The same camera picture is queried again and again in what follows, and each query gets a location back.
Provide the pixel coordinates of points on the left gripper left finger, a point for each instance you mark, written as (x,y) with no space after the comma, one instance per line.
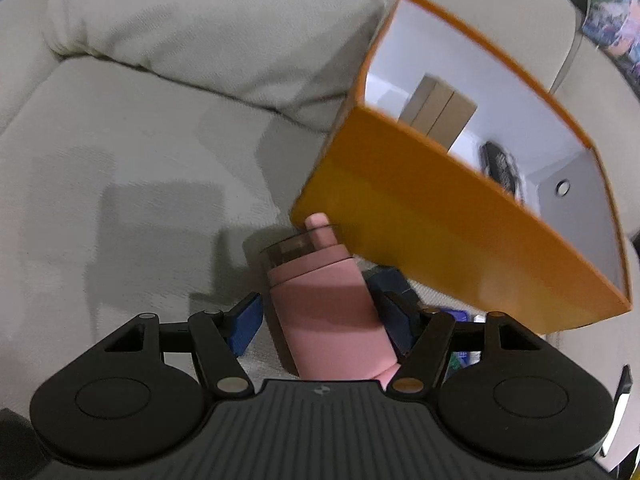
(218,340)

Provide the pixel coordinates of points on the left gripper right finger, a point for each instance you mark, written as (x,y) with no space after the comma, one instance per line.
(422,341)

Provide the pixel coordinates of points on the pink water bottle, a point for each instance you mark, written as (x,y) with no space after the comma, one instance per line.
(325,311)

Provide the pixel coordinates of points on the blue Super Deer box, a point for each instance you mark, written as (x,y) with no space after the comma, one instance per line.
(461,316)

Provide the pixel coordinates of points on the dark blue shampoo bottle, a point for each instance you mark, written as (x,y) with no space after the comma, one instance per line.
(381,279)

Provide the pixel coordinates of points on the orange cardboard box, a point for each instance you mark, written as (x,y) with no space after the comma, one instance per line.
(555,261)

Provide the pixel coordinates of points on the black remote control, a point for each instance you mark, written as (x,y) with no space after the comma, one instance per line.
(498,165)

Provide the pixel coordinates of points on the beige throw pillow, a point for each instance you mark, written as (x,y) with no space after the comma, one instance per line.
(298,57)

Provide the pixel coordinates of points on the floral patterned cushion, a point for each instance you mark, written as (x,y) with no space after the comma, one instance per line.
(613,25)

